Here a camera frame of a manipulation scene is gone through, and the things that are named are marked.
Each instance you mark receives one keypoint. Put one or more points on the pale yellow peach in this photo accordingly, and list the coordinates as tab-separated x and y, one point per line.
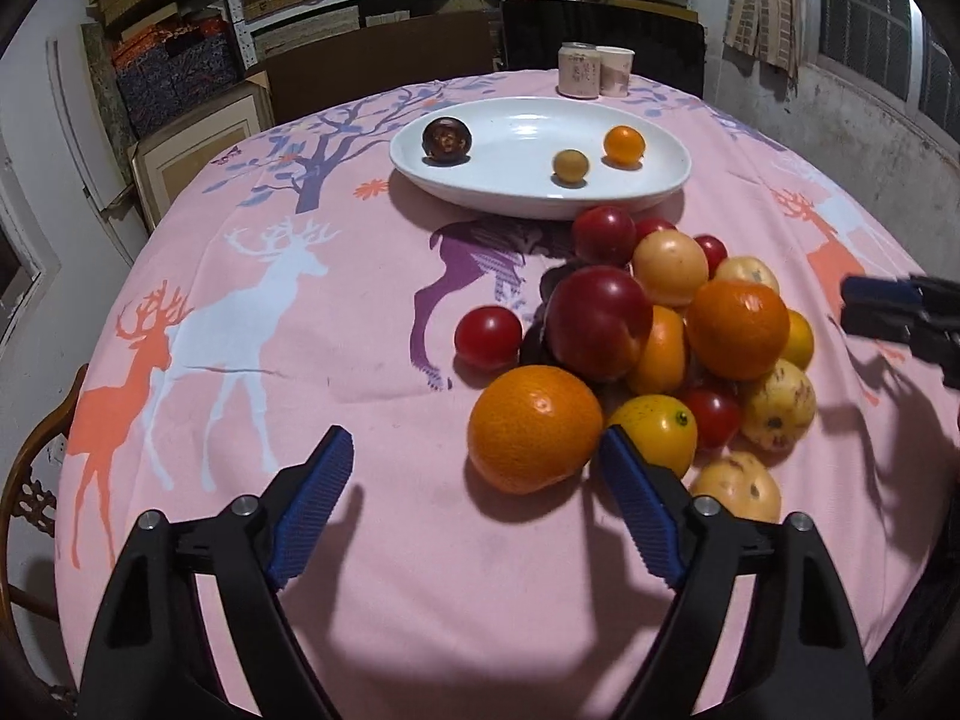
670	268

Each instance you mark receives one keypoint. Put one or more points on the small orange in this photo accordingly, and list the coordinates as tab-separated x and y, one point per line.
624	146

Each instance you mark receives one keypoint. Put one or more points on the large red apple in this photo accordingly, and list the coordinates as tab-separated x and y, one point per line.
598	322

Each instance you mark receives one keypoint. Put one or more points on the wooden chair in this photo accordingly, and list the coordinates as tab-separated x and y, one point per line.
30	502

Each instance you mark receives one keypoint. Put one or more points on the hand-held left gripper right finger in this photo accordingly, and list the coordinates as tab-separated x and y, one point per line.
641	510

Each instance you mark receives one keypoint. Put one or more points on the white framed window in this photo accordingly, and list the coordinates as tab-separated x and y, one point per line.
19	262

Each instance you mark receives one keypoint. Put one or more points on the black panel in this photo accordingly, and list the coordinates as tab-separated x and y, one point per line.
540	37

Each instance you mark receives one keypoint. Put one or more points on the yellow orange with stem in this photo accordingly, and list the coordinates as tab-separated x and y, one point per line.
660	427

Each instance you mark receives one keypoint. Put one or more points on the pink printed tablecloth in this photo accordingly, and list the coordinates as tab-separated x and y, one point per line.
360	300

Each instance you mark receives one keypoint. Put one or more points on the pink drink can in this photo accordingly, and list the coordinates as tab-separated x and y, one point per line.
577	71

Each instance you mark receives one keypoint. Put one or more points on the paper cup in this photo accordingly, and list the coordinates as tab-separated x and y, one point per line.
616	71

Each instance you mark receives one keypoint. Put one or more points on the small red tomato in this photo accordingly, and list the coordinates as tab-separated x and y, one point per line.
712	251
654	227

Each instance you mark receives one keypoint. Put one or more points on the brown board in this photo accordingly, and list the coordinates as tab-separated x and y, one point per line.
375	67

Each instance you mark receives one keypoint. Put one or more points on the white metal shelf rack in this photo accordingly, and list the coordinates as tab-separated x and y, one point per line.
232	0

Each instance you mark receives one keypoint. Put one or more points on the grey stone slab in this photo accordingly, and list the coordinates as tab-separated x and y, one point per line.
101	82

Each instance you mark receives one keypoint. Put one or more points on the white leaning board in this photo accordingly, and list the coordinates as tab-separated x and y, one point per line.
79	165

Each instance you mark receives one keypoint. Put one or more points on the stack of blue patterned boxes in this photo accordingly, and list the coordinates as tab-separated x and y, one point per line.
172	82

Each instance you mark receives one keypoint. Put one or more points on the red plum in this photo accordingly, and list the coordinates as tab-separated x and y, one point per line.
604	234

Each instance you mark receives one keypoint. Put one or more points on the barred window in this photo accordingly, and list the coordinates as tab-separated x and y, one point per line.
877	22

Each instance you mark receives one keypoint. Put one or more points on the small yellow-brown fruit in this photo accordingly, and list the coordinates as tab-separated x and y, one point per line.
570	166

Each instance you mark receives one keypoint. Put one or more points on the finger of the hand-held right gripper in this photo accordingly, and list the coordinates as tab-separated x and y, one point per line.
889	328
877	291

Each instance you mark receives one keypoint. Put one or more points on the white oval plate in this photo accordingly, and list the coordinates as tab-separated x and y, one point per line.
517	165

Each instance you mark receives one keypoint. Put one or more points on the orange tangerine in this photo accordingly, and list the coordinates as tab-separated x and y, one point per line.
739	330

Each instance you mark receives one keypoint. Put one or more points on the spotted yellow pear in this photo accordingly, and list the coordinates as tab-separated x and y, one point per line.
739	489
780	405

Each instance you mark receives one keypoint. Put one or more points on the hanging woven cloth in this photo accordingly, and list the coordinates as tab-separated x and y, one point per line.
769	7

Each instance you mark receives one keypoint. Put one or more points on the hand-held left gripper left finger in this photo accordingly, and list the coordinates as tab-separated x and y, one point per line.
319	510

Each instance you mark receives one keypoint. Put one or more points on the dark purple mangosteen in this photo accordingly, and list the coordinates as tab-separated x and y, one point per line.
446	139
534	347
556	279

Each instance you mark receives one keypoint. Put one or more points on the wooden picture frame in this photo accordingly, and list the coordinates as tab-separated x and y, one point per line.
187	157

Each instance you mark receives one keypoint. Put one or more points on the large orange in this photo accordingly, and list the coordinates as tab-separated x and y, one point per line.
535	427

